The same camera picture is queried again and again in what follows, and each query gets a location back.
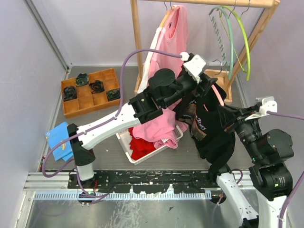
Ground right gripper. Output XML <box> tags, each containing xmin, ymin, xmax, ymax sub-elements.
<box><xmin>217</xmin><ymin>102</ymin><xmax>264</xmax><ymax>161</ymax></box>

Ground salmon pink hanger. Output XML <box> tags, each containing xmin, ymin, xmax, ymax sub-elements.
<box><xmin>211</xmin><ymin>59</ymin><xmax>225</xmax><ymax>106</ymax></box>

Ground black t shirt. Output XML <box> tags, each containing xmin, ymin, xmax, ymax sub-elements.
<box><xmin>173</xmin><ymin>89</ymin><xmax>236</xmax><ymax>183</ymax></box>

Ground mint green hanger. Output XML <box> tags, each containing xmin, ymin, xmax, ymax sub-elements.
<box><xmin>209</xmin><ymin>6</ymin><xmax>235</xmax><ymax>79</ymax></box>

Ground green plastic hanger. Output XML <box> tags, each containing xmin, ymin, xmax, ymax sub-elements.
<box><xmin>220</xmin><ymin>6</ymin><xmax>251</xmax><ymax>81</ymax></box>

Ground red t shirt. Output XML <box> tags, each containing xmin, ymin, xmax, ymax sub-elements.
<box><xmin>128</xmin><ymin>127</ymin><xmax>156</xmax><ymax>160</ymax></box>

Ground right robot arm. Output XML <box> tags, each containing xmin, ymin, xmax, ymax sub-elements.
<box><xmin>208</xmin><ymin>101</ymin><xmax>294</xmax><ymax>228</ymax></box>

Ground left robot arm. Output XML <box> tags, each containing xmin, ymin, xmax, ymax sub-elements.
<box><xmin>67</xmin><ymin>68</ymin><xmax>217</xmax><ymax>188</ymax></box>

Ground light pink t shirt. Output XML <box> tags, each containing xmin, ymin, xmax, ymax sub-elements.
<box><xmin>148</xmin><ymin>5</ymin><xmax>189</xmax><ymax>78</ymax></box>

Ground white t shirt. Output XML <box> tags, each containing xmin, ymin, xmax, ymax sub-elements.
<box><xmin>137</xmin><ymin>27</ymin><xmax>162</xmax><ymax>93</ymax></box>

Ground orange hanger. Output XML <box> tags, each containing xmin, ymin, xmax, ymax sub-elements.
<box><xmin>159</xmin><ymin>0</ymin><xmax>174</xmax><ymax>28</ymax></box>

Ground wooden clothes rack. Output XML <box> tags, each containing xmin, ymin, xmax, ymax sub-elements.
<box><xmin>130</xmin><ymin>0</ymin><xmax>280</xmax><ymax>104</ymax></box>

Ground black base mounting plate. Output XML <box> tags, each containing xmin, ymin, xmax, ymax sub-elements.
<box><xmin>67</xmin><ymin>170</ymin><xmax>237</xmax><ymax>194</ymax></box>

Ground rolled dark patterned sock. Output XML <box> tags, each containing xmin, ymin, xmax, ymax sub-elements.
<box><xmin>106</xmin><ymin>88</ymin><xmax>121</xmax><ymax>101</ymax></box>

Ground white perforated plastic basket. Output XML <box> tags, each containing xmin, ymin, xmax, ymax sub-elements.
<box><xmin>116</xmin><ymin>125</ymin><xmax>183</xmax><ymax>165</ymax></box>

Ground wooden compartment tray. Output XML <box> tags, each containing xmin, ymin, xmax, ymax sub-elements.
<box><xmin>61</xmin><ymin>68</ymin><xmax>120</xmax><ymax>118</ymax></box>

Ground rolled black sock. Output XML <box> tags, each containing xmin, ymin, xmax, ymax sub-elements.
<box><xmin>89</xmin><ymin>80</ymin><xmax>105</xmax><ymax>94</ymax></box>

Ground rolled green sock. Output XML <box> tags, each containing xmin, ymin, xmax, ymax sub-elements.
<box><xmin>75</xmin><ymin>73</ymin><xmax>89</xmax><ymax>87</ymax></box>

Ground blue folded cloth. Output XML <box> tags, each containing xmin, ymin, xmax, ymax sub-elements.
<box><xmin>45</xmin><ymin>122</ymin><xmax>73</xmax><ymax>162</ymax></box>

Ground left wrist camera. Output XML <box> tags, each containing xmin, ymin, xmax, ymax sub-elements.
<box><xmin>180</xmin><ymin>52</ymin><xmax>209</xmax><ymax>84</ymax></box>

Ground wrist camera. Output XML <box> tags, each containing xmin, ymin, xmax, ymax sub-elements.
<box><xmin>180</xmin><ymin>52</ymin><xmax>209</xmax><ymax>84</ymax></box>
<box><xmin>245</xmin><ymin>96</ymin><xmax>277</xmax><ymax>121</ymax></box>

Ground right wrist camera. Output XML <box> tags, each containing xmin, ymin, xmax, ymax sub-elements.
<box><xmin>245</xmin><ymin>96</ymin><xmax>277</xmax><ymax>121</ymax></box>

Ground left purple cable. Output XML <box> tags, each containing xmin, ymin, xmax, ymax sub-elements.
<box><xmin>41</xmin><ymin>49</ymin><xmax>183</xmax><ymax>205</ymax></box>

